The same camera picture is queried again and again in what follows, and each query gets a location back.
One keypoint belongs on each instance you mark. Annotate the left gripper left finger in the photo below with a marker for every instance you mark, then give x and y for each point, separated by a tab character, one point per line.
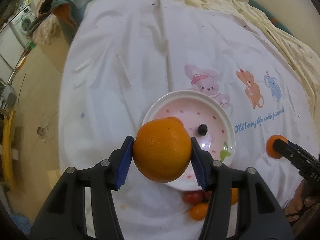
80	206

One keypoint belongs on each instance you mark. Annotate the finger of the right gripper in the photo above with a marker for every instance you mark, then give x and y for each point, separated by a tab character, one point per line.
289	150

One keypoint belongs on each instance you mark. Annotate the orange cherry tomato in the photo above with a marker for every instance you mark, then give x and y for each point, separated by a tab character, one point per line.
199	211

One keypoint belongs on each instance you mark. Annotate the red cherry tomato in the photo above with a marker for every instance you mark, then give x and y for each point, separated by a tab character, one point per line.
207	195
193	197

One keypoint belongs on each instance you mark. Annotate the dark blueberry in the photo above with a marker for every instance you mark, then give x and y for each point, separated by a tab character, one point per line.
202	130

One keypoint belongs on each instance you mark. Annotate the large orange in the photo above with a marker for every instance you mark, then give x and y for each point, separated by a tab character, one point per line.
175	119
162	150

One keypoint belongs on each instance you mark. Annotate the right hand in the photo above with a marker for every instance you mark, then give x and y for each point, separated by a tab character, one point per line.
298	201

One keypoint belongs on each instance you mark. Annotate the cream crumpled blanket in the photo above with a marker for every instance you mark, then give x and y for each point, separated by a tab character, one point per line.
302	59

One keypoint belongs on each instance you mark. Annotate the white pink plate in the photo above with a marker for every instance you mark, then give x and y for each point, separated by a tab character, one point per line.
195	108

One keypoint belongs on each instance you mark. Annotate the yellow wooden chair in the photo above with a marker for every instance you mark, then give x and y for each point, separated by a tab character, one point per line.
6	157

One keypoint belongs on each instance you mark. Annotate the white cartoon print sheet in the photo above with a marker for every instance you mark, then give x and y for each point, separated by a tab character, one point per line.
127	54

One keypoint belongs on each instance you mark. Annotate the white washing machine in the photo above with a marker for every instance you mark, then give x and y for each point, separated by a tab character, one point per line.
20	24

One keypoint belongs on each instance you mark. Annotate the teal orange pillow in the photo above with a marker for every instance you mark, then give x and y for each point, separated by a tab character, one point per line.
67	7

